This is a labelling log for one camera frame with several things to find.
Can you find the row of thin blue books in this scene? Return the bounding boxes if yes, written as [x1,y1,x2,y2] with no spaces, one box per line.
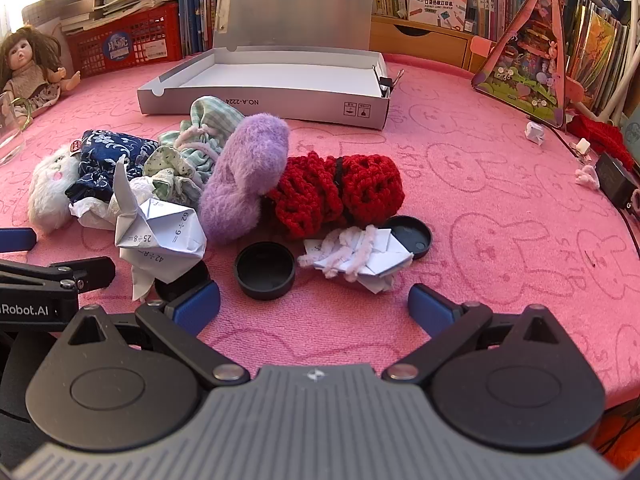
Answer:
[174,0,229,57]

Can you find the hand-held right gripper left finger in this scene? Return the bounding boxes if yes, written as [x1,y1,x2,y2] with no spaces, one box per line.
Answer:
[67,280,251,389]

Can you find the wooden drawer organizer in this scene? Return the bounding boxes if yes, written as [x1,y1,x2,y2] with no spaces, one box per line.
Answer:
[369,14,497,72]

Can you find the red knitted piece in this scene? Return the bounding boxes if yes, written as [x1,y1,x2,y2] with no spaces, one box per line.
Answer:
[567,114,637,172]

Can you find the white cardboard box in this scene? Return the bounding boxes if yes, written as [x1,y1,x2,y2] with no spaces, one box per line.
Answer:
[22,0,97,31]

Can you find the grey cardboard box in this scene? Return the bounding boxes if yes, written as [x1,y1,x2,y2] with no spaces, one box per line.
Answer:
[137,49,391,132]

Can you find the red plastic basket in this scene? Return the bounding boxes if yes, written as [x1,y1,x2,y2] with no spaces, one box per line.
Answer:
[64,2,184,79]

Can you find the white paper origami rabbit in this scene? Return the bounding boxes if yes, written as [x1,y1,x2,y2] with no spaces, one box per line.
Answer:
[110,154,208,304]

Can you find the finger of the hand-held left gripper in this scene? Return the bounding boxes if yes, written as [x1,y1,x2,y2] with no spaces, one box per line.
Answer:
[0,228,38,255]
[0,256,117,295]

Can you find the row of colourful picture books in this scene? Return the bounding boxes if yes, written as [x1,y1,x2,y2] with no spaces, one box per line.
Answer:
[564,0,640,117]

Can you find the pink triangular toy house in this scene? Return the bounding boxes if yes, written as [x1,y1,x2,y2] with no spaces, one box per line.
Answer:
[472,0,570,129]

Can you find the clear glass jar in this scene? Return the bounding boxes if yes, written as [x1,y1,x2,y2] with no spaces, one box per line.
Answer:
[0,92,34,167]

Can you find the green checked cloth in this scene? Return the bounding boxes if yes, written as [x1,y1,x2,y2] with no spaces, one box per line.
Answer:
[159,95,247,162]

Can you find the pale pink pipe cleaner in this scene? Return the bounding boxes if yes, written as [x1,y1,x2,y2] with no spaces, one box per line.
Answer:
[297,225,381,281]
[172,126,222,160]

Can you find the black power adapter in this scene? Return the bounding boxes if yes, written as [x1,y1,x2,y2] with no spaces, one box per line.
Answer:
[594,151,640,209]

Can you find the black binder clip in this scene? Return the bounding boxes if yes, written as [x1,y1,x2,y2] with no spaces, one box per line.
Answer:
[374,66,407,99]

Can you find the blue floral cloth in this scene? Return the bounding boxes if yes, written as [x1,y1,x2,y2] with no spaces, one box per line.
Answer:
[64,129,161,206]

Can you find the pink rabbit-print blanket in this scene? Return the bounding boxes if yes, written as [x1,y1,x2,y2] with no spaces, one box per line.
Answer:
[0,51,640,413]

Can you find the white plush toy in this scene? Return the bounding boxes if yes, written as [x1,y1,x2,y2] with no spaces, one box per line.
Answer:
[27,138,85,234]

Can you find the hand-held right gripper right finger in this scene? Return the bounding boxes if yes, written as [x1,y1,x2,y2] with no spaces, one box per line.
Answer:
[382,283,560,384]

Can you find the purple plush toy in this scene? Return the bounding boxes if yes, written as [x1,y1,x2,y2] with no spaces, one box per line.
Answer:
[198,113,292,246]

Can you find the small pink fuzzy piece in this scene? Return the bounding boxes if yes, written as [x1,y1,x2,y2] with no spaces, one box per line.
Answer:
[574,164,602,192]

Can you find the white pencil-print box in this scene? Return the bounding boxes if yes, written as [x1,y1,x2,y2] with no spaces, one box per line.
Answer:
[406,0,472,24]

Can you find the brown-haired doll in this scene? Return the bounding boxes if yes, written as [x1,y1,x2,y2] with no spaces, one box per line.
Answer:
[0,24,82,112]

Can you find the black round lid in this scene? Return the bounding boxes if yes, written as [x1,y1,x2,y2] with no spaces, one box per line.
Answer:
[152,259,212,305]
[233,241,297,301]
[385,214,434,261]

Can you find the pale green dotted cloth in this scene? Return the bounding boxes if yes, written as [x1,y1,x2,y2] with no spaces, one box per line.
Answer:
[144,147,206,207]

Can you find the red crochet bow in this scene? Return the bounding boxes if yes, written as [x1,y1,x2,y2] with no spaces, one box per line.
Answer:
[262,150,405,239]

